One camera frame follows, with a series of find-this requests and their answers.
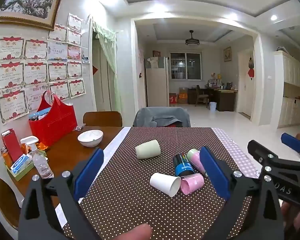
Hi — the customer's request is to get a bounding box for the person's left hand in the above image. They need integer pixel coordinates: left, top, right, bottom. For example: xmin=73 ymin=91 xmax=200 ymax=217
xmin=107 ymin=224 xmax=153 ymax=240

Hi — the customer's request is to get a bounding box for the small framed picture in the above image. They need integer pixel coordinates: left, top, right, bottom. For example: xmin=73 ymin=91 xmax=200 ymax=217
xmin=223 ymin=46 xmax=232 ymax=62

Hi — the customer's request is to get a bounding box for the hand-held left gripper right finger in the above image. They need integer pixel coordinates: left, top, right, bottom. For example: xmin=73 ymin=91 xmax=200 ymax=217
xmin=199 ymin=146 xmax=285 ymax=240

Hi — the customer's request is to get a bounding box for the ceiling fan lamp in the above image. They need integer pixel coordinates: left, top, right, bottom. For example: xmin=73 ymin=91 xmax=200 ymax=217
xmin=185 ymin=30 xmax=199 ymax=47

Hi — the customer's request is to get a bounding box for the pink cup with green rim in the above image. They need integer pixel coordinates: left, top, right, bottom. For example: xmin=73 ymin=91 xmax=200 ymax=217
xmin=186 ymin=148 xmax=208 ymax=176

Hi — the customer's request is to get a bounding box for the white door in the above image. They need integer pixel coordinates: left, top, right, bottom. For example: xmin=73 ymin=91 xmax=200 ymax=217
xmin=237 ymin=50 xmax=256 ymax=121

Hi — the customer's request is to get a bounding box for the wall of award certificates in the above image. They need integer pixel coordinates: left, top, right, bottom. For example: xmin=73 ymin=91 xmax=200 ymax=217
xmin=0 ymin=12 xmax=87 ymax=126

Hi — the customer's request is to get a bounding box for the cardboard box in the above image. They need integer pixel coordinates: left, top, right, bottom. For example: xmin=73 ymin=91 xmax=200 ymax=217
xmin=178 ymin=87 xmax=189 ymax=104

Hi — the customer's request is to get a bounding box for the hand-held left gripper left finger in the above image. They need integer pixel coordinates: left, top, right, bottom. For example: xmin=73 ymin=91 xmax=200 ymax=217
xmin=18 ymin=147 xmax=105 ymax=240

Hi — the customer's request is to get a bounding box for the cream plastic cup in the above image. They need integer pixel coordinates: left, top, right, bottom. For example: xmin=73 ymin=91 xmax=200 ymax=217
xmin=135 ymin=140 xmax=161 ymax=160

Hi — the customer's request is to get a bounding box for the red hanging ornament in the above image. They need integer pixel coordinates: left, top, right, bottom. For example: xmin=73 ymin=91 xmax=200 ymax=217
xmin=247 ymin=55 xmax=255 ymax=81

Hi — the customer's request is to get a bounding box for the red box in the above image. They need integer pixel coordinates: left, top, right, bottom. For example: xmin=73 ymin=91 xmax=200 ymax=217
xmin=1 ymin=128 xmax=23 ymax=163

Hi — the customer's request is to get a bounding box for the person's right hand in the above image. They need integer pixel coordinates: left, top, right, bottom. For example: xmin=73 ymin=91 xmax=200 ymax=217
xmin=281 ymin=201 xmax=300 ymax=240

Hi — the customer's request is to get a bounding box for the blue and white packet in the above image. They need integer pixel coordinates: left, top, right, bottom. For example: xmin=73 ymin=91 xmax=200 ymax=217
xmin=10 ymin=154 xmax=32 ymax=175

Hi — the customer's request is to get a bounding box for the pink checked cloth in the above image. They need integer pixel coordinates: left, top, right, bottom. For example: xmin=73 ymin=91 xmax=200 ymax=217
xmin=211 ymin=127 xmax=262 ymax=181

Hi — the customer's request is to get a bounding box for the brown dotted tablecloth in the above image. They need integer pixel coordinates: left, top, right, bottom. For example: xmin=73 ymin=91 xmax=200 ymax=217
xmin=57 ymin=126 xmax=260 ymax=240

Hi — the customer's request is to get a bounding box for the green curtain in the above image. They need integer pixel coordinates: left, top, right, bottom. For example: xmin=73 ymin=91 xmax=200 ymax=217
xmin=92 ymin=19 xmax=122 ymax=112

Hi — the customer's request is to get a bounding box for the clear spray bottle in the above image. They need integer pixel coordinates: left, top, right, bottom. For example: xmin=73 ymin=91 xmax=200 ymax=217
xmin=20 ymin=135 xmax=54 ymax=179

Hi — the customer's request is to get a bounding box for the framed blossom picture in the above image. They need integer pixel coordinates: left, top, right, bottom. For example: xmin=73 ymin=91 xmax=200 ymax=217
xmin=0 ymin=0 xmax=66 ymax=31

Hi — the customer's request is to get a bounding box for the white refrigerator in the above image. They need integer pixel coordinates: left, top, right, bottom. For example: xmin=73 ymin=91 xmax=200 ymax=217
xmin=144 ymin=56 xmax=170 ymax=107

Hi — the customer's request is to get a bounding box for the white bowl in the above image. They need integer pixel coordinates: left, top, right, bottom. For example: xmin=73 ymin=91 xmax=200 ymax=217
xmin=77 ymin=129 xmax=104 ymax=148

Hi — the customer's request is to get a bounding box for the dark wooden chair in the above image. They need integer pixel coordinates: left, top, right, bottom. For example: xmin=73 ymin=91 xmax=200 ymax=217
xmin=195 ymin=85 xmax=208 ymax=108

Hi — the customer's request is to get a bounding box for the white paper cup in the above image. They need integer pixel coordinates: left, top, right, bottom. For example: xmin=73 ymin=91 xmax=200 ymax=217
xmin=149 ymin=172 xmax=181 ymax=197

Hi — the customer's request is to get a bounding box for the black and blue cup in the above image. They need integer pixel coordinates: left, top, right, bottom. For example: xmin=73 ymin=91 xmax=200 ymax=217
xmin=172 ymin=153 xmax=196 ymax=177

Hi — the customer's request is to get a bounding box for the white tall cabinet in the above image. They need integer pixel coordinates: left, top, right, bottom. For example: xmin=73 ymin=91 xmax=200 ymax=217
xmin=273 ymin=50 xmax=300 ymax=129

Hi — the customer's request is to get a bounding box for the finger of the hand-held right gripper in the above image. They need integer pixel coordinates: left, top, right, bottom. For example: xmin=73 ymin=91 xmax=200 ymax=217
xmin=247 ymin=140 xmax=300 ymax=180
xmin=281 ymin=133 xmax=300 ymax=161

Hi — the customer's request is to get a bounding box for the dark wooden desk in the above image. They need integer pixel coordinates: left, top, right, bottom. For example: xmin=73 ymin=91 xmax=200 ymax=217
xmin=206 ymin=87 xmax=239 ymax=112

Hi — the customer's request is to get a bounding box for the window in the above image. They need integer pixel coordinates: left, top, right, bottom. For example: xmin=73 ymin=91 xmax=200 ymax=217
xmin=170 ymin=52 xmax=203 ymax=81

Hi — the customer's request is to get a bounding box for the red tote bag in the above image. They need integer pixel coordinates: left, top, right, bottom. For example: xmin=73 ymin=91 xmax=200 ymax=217
xmin=28 ymin=90 xmax=78 ymax=147

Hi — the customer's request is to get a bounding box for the grey jacket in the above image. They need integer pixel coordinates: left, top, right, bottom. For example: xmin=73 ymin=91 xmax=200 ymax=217
xmin=133 ymin=106 xmax=191 ymax=128

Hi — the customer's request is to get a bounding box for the green tray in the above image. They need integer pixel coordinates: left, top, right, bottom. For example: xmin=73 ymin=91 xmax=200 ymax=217
xmin=4 ymin=149 xmax=50 ymax=182

